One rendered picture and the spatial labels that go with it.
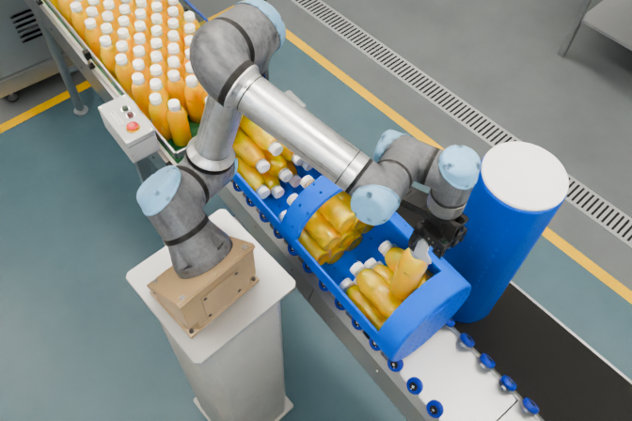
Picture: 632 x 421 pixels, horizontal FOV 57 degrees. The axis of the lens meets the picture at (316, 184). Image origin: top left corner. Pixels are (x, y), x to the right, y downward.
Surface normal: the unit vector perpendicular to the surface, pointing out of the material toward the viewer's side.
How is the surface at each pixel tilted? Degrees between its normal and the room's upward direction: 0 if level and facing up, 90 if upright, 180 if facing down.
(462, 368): 0
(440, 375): 0
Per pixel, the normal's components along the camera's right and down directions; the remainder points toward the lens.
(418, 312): -0.31, -0.32
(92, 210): 0.03, -0.58
